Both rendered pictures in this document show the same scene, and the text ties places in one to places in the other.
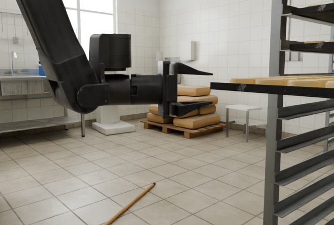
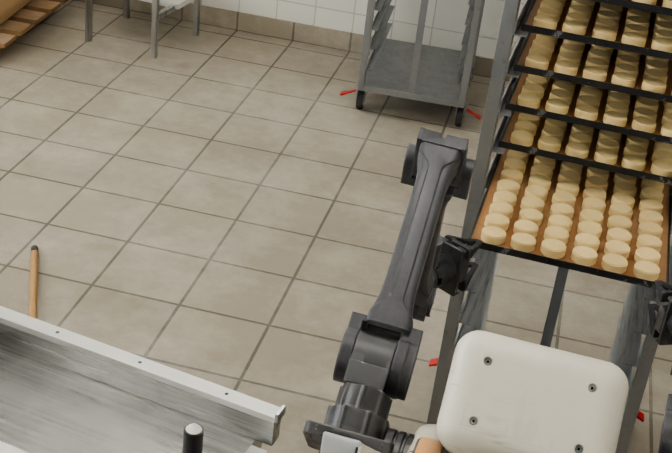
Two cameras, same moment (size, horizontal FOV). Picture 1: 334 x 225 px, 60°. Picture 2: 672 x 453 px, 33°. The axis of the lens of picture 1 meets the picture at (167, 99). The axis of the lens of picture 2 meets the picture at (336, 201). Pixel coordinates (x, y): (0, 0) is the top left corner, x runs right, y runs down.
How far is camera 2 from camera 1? 194 cm
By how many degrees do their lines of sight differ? 42
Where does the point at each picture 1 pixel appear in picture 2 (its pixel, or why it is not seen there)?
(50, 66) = (420, 298)
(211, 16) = not seen: outside the picture
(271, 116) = (470, 220)
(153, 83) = (451, 270)
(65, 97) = (419, 314)
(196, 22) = not seen: outside the picture
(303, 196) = not seen: hidden behind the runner
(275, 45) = (485, 144)
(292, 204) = (468, 302)
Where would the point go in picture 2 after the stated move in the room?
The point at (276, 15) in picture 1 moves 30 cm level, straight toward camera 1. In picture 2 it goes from (491, 111) to (548, 176)
